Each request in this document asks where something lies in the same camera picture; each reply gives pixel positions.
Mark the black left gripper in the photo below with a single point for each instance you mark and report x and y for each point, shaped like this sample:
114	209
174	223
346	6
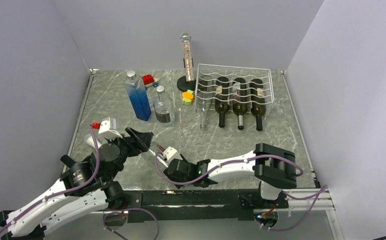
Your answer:
137	142

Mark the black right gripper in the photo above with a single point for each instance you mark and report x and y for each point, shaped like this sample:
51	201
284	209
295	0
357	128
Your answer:
174	178

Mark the clear glass wine bottle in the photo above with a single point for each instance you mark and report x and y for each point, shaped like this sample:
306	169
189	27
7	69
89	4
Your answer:
204	100

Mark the dark green wine bottle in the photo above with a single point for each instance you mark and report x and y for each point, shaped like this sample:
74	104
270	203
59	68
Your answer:
221	101

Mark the green wine bottle brown label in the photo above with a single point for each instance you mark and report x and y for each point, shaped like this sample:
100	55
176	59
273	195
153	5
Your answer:
238	99

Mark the clear round glass bottle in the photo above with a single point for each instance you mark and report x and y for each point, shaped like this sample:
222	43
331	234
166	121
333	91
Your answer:
150	156

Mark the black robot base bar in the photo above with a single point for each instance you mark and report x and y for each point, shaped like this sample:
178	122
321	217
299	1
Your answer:
198	204

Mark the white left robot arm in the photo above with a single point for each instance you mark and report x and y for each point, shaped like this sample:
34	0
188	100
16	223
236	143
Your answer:
85	187

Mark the clear bottle dark label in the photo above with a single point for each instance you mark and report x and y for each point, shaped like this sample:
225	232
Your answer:
163	107

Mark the tall blue square bottle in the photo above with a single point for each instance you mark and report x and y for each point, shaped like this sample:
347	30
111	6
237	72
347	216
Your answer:
138	95

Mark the white handheld microphone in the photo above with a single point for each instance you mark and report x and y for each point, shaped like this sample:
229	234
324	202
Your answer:
89	140

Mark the red toy block car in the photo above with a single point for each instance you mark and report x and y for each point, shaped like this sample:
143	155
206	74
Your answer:
149	81

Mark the yellow green toy blocks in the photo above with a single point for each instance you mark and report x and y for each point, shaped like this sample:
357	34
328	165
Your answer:
187	97

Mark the black microphone stand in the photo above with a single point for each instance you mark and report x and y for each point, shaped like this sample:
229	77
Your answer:
183	86

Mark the glitter microphone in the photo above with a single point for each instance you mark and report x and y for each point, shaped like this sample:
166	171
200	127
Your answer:
187	56

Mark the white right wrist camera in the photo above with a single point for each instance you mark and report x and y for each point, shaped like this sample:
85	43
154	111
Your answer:
166	155

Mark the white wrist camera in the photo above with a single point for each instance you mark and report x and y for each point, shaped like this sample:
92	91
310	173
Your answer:
107	128
166	155

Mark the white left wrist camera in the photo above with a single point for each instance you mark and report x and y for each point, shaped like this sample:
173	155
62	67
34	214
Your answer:
107	128

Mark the white wire wine rack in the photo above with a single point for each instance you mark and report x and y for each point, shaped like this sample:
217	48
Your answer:
216	71

